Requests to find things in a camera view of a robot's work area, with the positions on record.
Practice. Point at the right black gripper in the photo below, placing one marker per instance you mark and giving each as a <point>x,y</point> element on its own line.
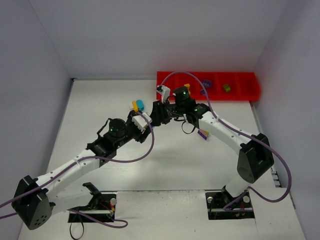
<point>159,113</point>

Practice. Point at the teal rounded lego brick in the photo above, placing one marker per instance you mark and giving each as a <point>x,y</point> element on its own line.
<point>140,104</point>

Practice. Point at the white lego brick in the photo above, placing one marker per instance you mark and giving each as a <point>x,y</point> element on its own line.
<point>131,105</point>

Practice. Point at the yellow face lego brick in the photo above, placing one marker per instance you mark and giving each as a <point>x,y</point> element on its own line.
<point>188,88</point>

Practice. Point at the purple curved lego brick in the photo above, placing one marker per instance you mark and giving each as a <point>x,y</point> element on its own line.
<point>207,83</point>

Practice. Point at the lime green small lego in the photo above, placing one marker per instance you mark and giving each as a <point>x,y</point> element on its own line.
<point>226,88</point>

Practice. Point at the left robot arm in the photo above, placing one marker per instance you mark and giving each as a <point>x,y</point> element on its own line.
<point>37,199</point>

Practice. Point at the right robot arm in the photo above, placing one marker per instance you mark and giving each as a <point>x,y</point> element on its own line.
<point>254,157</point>

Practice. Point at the red divided sorting bin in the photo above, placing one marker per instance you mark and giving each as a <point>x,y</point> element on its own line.
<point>244,85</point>

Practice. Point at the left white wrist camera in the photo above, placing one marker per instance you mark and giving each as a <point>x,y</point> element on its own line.
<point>140,122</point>

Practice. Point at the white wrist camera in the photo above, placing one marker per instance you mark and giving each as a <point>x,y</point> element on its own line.
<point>164,91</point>
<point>140,122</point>

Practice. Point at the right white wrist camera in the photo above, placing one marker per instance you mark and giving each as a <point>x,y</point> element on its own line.
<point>164,91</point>

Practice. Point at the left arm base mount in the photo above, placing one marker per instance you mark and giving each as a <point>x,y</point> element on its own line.
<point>101,204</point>

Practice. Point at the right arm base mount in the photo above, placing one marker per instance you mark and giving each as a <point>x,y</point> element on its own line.
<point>221,206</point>

